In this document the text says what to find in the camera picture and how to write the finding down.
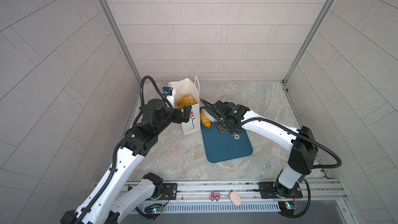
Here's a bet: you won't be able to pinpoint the green circuit board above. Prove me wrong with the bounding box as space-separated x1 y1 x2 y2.
145 203 165 215
278 201 298 216

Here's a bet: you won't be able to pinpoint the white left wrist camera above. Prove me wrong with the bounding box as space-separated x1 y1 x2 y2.
162 86 175 108

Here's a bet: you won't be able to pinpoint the small yellow striped bun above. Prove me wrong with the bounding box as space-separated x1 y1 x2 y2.
181 100 197 108

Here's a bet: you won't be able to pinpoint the yellow croissant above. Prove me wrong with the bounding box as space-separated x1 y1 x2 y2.
200 108 211 128

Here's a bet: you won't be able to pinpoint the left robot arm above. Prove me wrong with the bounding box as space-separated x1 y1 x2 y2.
60 76 192 224

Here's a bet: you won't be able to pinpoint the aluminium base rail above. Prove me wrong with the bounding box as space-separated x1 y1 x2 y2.
118 178 346 215

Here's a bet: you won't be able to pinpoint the pink toy truck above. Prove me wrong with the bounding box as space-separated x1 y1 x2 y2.
210 191 221 201

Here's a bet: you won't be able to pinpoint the floral paper bag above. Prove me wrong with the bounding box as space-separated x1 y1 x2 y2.
168 77 201 135

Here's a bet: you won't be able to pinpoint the pink oval toy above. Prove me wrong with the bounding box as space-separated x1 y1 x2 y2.
230 191 242 206

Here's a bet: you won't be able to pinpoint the orange triangular bread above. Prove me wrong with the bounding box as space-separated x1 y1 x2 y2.
177 94 193 106

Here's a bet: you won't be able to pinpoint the left green circuit board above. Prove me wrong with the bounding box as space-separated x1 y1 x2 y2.
145 203 165 215

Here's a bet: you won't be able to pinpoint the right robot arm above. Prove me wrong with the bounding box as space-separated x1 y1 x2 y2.
201 99 342 198

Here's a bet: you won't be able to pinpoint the right green circuit board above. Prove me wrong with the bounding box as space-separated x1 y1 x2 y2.
278 201 298 216

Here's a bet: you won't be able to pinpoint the teal plastic tray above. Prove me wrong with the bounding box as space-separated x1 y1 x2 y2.
201 122 253 163

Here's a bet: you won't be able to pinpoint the steel tongs cream tips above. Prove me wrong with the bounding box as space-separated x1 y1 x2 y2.
204 111 240 140

